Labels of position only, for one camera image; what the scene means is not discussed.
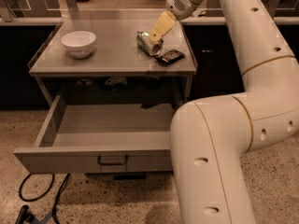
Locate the black plug on floor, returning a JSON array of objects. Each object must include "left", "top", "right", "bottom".
[{"left": 15, "top": 205, "right": 35, "bottom": 224}]

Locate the crushed green can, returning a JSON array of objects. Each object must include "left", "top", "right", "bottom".
[{"left": 136, "top": 31, "right": 163, "bottom": 57}]

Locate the dark snack bar front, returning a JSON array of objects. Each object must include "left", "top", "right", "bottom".
[{"left": 156, "top": 49, "right": 185, "bottom": 65}]

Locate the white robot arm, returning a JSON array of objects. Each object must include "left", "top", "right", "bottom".
[{"left": 149, "top": 0, "right": 299, "bottom": 224}]

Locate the grey open top drawer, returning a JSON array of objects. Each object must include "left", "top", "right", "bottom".
[{"left": 14, "top": 95, "right": 173, "bottom": 174}]

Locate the black drawer handle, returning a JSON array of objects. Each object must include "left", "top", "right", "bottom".
[{"left": 97, "top": 155, "right": 128, "bottom": 166}]

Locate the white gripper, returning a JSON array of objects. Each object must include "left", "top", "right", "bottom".
[{"left": 149, "top": 0, "right": 199, "bottom": 43}]

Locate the grey metal cabinet counter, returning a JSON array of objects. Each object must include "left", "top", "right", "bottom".
[{"left": 30, "top": 9, "right": 196, "bottom": 99}]

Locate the black floor cable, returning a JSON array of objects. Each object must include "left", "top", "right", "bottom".
[{"left": 18, "top": 173, "right": 72, "bottom": 224}]

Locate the white ceramic bowl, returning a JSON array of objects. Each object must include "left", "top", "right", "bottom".
[{"left": 61, "top": 31, "right": 96, "bottom": 59}]

